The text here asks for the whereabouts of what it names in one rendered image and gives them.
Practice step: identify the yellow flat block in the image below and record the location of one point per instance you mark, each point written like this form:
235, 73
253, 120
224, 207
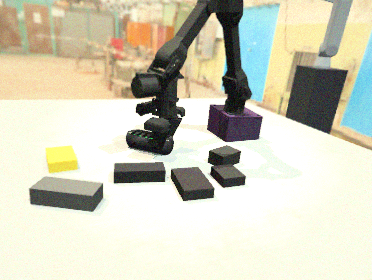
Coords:
61, 158

